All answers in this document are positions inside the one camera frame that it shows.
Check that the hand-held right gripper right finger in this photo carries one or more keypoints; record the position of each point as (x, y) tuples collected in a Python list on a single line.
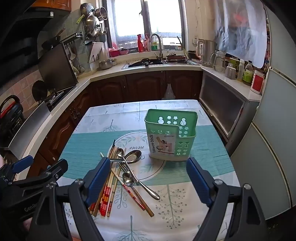
[(198, 183)]

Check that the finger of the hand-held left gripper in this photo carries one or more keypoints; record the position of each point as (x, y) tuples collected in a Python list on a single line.
[(22, 163), (53, 171)]

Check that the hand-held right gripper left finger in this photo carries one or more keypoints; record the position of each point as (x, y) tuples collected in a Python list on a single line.
[(99, 178)]

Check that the pile of chopsticks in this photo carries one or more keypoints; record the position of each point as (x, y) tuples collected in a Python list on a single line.
[(107, 199)]

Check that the steel fork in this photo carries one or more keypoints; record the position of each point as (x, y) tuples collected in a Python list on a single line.
[(129, 170)]

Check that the large steel spoon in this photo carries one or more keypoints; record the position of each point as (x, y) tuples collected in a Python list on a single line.
[(133, 155)]

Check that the green plastic utensil holder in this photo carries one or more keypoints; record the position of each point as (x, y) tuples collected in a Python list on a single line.
[(185, 143)]

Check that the steel splash panel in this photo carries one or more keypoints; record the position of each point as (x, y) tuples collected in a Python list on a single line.
[(30, 127)]

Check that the printed leaf tablecloth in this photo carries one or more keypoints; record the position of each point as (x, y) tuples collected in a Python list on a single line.
[(208, 143)]

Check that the gas stove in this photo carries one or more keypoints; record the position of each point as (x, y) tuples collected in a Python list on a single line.
[(54, 98)]

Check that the round black pan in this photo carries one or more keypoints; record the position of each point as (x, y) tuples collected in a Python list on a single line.
[(39, 90)]

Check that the grey side cabinet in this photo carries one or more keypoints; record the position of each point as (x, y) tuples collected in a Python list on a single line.
[(219, 104)]

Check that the refrigerator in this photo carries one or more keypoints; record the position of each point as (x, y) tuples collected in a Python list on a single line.
[(272, 139)]

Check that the white plastic bag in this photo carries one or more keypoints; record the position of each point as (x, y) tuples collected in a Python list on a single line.
[(169, 92)]

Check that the brown lower cabinets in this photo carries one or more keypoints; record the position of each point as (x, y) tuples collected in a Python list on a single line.
[(138, 85)]

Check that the black stove splash guard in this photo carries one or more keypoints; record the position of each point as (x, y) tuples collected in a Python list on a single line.
[(57, 67)]

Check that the grey cup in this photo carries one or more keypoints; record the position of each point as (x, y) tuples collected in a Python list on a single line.
[(230, 73)]

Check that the white jar red label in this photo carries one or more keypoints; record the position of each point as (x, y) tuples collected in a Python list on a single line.
[(257, 81)]

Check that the black range hood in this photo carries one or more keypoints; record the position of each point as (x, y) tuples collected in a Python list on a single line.
[(16, 46)]

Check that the hanging white spatula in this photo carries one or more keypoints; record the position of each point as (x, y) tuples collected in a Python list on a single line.
[(72, 55)]

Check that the green label bottle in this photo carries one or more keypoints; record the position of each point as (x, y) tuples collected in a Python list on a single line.
[(248, 74)]

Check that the white bottle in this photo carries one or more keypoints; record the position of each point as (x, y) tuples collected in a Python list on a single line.
[(241, 70)]

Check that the kitchen sink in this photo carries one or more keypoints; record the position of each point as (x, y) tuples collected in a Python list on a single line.
[(138, 63)]

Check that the glass pitcher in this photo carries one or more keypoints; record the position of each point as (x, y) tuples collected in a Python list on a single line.
[(219, 62)]

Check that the black frying pan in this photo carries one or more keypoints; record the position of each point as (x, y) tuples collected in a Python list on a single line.
[(49, 42)]

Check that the green box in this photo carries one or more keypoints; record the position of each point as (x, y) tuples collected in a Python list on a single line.
[(234, 62)]

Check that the pink basin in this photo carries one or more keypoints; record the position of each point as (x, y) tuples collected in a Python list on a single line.
[(124, 51), (114, 52)]

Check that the stack of dirty dishes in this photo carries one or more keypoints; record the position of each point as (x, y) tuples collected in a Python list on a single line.
[(177, 58)]

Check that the white cutting board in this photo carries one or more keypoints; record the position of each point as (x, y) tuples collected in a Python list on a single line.
[(97, 49)]

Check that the steel electric kettle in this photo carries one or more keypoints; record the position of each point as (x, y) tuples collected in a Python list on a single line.
[(208, 53)]

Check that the steel faucet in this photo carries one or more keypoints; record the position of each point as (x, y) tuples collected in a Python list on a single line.
[(160, 49)]

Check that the red spray bottle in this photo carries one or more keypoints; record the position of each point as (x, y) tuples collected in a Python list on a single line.
[(140, 44)]

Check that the pink bottle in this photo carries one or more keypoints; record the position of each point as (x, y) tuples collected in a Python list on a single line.
[(146, 45)]

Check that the green dish soap bottle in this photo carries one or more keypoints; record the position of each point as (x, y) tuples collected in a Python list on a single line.
[(154, 46)]

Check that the clear plastic sheet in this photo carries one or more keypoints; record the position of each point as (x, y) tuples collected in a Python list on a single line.
[(240, 30)]

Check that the wooden upper cabinet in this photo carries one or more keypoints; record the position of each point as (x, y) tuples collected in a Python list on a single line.
[(60, 3)]

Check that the window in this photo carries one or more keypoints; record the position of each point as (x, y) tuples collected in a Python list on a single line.
[(161, 20)]

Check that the wall utensil rack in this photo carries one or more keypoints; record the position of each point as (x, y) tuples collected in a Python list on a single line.
[(74, 36)]

